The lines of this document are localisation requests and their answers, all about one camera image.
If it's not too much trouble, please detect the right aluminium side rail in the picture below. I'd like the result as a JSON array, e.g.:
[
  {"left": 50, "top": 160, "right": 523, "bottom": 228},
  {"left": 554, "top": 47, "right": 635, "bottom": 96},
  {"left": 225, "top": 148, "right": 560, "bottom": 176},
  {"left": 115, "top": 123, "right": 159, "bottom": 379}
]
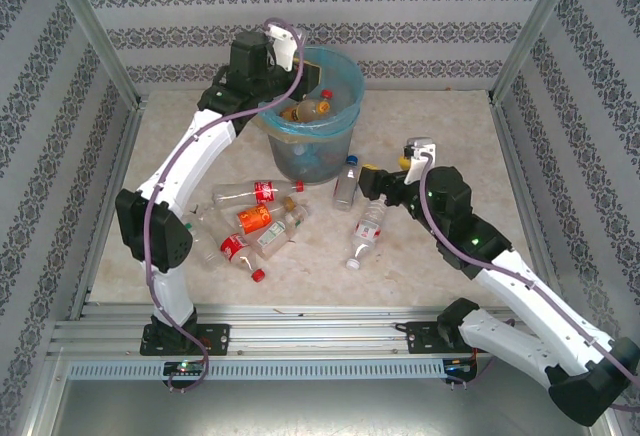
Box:
[{"left": 489, "top": 98, "right": 570, "bottom": 316}]

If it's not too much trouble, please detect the left small circuit board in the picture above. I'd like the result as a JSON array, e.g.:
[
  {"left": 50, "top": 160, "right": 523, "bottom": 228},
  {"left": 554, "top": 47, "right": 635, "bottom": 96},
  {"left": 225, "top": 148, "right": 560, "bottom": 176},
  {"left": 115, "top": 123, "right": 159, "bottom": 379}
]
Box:
[{"left": 163, "top": 360, "right": 205, "bottom": 376}]

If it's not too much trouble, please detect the aluminium side rail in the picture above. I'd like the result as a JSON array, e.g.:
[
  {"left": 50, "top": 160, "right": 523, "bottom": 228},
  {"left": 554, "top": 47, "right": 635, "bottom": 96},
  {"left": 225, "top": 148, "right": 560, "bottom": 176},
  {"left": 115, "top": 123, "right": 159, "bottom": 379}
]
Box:
[
  {"left": 67, "top": 98, "right": 149, "bottom": 321},
  {"left": 489, "top": 98, "right": 570, "bottom": 316}
]

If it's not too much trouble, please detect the orange juice bottle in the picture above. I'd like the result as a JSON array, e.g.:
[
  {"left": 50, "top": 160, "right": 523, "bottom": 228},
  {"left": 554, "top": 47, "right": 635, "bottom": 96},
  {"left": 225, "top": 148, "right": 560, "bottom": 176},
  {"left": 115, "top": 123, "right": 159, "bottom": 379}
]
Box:
[{"left": 279, "top": 98, "right": 334, "bottom": 125}]

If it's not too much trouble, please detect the aluminium frame post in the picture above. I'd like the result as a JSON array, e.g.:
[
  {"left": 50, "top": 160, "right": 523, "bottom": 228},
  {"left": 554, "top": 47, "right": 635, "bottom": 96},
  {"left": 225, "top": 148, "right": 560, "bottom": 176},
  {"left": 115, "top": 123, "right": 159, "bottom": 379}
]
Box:
[
  {"left": 42, "top": 0, "right": 144, "bottom": 107},
  {"left": 492, "top": 0, "right": 584, "bottom": 103}
]

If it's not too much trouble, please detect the short cola bottle red cap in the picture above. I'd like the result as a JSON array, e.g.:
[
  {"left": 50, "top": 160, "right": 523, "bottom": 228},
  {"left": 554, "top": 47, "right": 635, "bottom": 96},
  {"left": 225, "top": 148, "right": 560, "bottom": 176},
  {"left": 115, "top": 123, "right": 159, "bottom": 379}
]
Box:
[{"left": 219, "top": 233, "right": 267, "bottom": 283}]

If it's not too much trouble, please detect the orange label gold cap bottle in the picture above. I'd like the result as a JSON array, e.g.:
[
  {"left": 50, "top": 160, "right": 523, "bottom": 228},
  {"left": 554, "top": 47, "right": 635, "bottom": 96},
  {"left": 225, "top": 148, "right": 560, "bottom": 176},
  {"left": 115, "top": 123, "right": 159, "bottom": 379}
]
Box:
[{"left": 235, "top": 196, "right": 296, "bottom": 235}]

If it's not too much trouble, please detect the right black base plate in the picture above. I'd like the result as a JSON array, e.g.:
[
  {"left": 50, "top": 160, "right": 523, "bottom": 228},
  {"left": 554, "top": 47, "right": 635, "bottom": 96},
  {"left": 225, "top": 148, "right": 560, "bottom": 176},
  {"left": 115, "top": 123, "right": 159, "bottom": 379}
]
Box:
[{"left": 405, "top": 320, "right": 499, "bottom": 356}]

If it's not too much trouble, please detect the long clear cola bottle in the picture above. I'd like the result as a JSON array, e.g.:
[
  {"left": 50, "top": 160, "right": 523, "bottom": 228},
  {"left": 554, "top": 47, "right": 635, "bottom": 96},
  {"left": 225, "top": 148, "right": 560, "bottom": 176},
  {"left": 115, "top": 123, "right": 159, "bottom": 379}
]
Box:
[{"left": 212, "top": 179, "right": 305, "bottom": 206}]

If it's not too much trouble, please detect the clear bottle green white label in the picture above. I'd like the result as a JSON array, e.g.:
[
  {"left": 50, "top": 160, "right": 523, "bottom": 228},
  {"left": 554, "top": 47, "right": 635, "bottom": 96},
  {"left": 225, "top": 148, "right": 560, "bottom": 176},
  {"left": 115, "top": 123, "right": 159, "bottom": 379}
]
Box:
[{"left": 254, "top": 204, "right": 310, "bottom": 260}]

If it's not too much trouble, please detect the clear bottle blue cap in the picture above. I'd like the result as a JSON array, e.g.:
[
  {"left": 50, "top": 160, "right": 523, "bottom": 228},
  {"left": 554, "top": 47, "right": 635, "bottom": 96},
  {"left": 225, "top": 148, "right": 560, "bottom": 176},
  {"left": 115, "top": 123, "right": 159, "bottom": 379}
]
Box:
[{"left": 332, "top": 154, "right": 362, "bottom": 212}]

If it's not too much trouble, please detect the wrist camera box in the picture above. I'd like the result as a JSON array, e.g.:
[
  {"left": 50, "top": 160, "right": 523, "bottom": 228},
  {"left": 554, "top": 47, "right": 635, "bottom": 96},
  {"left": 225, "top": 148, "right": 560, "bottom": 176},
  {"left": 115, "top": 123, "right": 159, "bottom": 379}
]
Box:
[
  {"left": 264, "top": 25, "right": 301, "bottom": 71},
  {"left": 402, "top": 138, "right": 439, "bottom": 186}
]

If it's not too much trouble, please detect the grey metal front panel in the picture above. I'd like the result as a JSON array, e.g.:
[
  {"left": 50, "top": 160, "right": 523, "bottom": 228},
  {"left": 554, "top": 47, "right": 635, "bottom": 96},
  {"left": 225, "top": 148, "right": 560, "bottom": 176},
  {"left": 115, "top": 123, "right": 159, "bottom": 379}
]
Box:
[{"left": 29, "top": 348, "right": 619, "bottom": 436}]

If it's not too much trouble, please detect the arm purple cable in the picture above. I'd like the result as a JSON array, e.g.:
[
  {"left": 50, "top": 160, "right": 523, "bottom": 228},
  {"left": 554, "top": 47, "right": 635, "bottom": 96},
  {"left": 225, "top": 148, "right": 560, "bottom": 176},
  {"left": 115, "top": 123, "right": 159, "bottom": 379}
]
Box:
[
  {"left": 144, "top": 16, "right": 307, "bottom": 393},
  {"left": 419, "top": 150, "right": 640, "bottom": 412}
]

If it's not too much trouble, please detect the slotted grey cable tray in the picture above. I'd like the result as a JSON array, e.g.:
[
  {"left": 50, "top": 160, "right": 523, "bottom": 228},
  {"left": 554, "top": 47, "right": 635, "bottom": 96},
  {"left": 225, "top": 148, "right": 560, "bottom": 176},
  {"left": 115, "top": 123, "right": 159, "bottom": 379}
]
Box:
[{"left": 67, "top": 359, "right": 446, "bottom": 381}]

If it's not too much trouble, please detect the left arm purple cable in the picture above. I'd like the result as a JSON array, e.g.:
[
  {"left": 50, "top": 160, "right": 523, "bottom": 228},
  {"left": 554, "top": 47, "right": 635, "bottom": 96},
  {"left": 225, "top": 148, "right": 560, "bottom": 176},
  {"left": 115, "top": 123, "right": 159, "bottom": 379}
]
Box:
[{"left": 144, "top": 16, "right": 307, "bottom": 393}]

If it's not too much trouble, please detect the left aluminium side rail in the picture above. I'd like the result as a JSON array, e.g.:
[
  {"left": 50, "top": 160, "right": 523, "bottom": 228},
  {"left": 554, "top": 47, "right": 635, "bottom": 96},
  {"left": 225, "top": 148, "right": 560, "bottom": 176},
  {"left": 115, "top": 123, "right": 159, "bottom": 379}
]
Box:
[{"left": 67, "top": 98, "right": 149, "bottom": 321}]

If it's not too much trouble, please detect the water bottle white cap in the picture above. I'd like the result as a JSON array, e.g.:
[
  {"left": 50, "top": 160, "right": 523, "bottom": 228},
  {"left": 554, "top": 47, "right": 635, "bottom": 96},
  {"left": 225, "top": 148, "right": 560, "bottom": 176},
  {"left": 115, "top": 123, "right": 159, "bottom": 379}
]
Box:
[{"left": 344, "top": 195, "right": 390, "bottom": 271}]

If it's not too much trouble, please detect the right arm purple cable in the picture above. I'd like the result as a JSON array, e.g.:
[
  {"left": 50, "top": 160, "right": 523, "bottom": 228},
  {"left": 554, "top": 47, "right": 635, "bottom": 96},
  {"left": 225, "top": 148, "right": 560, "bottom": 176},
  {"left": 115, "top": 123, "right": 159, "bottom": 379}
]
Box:
[{"left": 419, "top": 150, "right": 640, "bottom": 412}]

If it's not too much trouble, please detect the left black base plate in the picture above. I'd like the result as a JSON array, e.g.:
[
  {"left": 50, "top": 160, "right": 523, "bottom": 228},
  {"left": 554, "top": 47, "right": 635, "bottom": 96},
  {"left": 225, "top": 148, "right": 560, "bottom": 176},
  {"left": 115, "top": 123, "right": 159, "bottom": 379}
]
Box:
[{"left": 139, "top": 323, "right": 231, "bottom": 357}]

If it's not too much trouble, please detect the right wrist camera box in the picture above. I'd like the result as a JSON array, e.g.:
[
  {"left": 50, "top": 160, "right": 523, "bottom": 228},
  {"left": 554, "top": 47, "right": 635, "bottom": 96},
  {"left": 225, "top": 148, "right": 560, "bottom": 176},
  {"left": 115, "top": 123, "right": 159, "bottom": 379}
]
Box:
[{"left": 402, "top": 138, "right": 439, "bottom": 186}]

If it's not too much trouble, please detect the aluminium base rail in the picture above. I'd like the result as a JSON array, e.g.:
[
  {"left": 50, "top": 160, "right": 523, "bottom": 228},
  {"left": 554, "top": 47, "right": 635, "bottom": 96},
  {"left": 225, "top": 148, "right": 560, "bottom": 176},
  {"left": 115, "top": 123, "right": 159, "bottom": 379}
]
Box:
[{"left": 47, "top": 303, "right": 586, "bottom": 357}]

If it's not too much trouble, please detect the left aluminium frame post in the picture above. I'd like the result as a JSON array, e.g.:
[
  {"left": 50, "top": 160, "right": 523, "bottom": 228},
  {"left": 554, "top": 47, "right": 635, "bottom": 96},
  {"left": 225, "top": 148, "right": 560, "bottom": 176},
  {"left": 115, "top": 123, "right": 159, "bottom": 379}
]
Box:
[{"left": 42, "top": 0, "right": 144, "bottom": 107}]

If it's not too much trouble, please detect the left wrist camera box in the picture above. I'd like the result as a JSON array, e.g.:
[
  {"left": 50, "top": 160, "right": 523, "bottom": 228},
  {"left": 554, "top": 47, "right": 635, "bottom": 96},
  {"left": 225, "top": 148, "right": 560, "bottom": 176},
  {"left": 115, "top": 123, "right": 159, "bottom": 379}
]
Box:
[{"left": 264, "top": 25, "right": 301, "bottom": 71}]

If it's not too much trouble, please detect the right aluminium frame post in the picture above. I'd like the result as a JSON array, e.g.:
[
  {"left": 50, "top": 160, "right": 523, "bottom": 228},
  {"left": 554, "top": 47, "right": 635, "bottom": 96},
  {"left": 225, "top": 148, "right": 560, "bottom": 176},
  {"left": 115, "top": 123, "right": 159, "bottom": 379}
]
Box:
[{"left": 492, "top": 0, "right": 584, "bottom": 103}]

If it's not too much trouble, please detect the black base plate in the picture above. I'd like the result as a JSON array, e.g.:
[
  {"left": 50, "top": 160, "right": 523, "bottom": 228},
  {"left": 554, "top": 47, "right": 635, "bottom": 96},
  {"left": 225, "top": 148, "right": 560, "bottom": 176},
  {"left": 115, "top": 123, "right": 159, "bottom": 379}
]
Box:
[
  {"left": 405, "top": 320, "right": 499, "bottom": 356},
  {"left": 139, "top": 323, "right": 231, "bottom": 357}
]

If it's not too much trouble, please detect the blue plastic bin liner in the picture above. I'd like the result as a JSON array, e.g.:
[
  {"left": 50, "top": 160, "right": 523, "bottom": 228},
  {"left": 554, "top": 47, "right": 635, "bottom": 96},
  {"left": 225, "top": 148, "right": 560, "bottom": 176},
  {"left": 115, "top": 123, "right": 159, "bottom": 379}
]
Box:
[{"left": 257, "top": 46, "right": 365, "bottom": 140}]

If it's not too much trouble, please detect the grey translucent plastic bin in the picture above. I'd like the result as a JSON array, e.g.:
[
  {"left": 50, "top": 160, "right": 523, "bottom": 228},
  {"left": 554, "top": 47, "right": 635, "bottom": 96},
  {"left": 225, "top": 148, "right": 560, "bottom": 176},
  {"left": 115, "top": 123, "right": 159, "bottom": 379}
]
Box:
[{"left": 257, "top": 46, "right": 365, "bottom": 186}]

